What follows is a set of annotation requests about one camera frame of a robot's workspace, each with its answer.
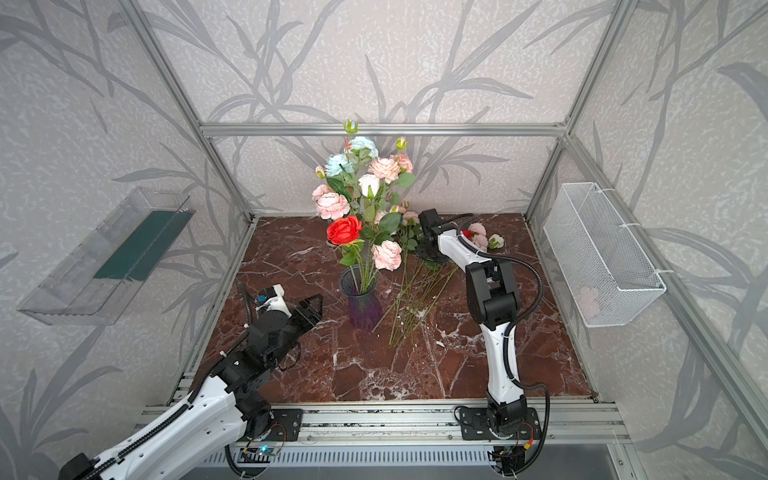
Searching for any mixed artificial flower pile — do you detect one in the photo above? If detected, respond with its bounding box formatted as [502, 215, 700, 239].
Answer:
[374, 203, 506, 349]

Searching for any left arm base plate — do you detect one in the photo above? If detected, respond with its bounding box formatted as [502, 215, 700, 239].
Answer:
[238, 407, 304, 442]

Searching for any clear plastic wall bin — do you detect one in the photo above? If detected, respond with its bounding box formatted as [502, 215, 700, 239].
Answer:
[18, 187, 196, 326]

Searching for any aluminium front rail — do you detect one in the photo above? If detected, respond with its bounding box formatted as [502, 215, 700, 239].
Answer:
[128, 401, 631, 448]

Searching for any white wire mesh basket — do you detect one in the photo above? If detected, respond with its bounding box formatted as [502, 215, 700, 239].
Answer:
[543, 182, 667, 328]

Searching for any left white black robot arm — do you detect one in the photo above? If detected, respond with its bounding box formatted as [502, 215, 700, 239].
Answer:
[58, 286, 323, 479]

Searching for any small pink flower stem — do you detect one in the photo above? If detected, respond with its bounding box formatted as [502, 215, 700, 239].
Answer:
[357, 209, 403, 293]

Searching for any purple glass vase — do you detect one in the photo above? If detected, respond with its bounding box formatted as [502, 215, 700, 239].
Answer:
[339, 266, 384, 332]

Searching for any red rose stem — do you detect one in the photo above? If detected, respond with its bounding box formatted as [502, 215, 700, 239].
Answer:
[327, 216, 374, 294]

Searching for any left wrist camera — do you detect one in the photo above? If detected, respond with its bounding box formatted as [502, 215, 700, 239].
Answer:
[256, 284, 291, 317]

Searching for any pink carnation tall stem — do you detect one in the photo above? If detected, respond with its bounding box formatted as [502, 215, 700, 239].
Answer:
[357, 136, 418, 289]

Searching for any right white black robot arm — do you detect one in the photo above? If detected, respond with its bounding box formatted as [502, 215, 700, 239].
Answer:
[417, 209, 551, 438]

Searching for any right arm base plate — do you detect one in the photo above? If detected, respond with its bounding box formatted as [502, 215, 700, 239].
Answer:
[453, 405, 542, 443]

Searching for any light blue flower stem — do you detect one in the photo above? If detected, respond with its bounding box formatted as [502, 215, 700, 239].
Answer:
[324, 119, 378, 199]

